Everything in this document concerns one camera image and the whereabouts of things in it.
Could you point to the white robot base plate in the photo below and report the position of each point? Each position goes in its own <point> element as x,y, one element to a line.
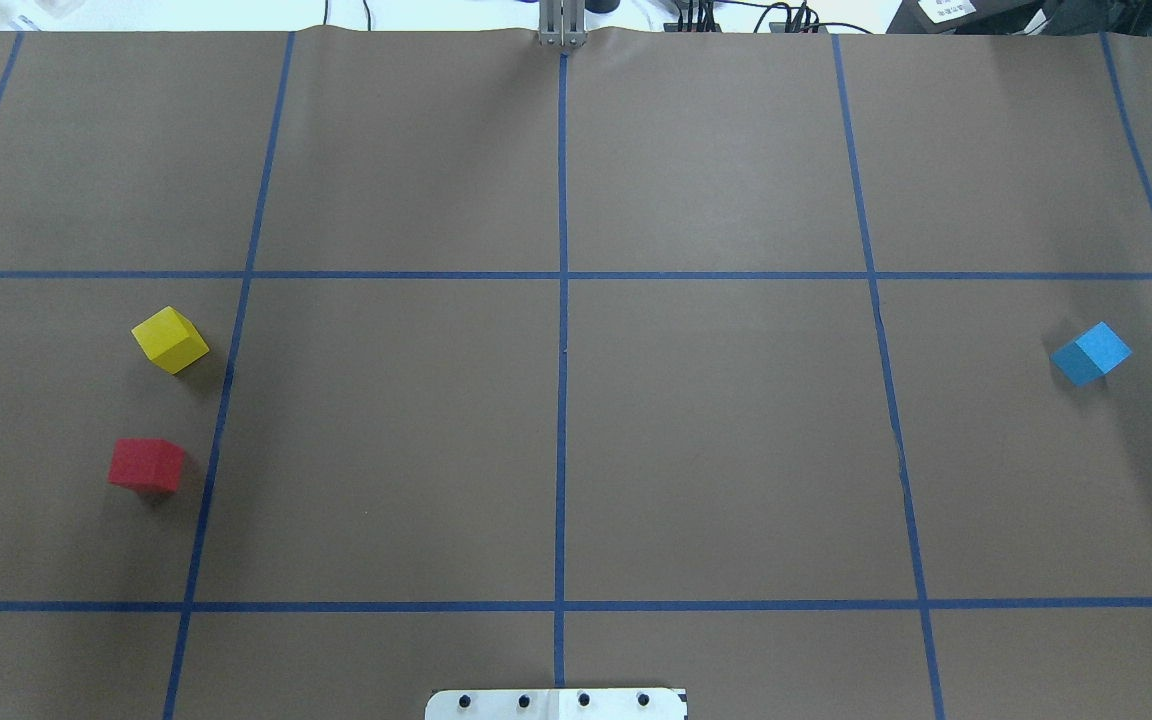
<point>559,703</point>

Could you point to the aluminium frame post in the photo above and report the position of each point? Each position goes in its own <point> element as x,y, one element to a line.
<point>561,23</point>

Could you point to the red cube block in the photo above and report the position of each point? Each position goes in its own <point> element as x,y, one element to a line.
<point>149,466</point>

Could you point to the blue cube block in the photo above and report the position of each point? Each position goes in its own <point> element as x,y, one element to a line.
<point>1092,355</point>

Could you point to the yellow cube block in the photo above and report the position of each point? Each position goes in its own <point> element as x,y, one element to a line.
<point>170,340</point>

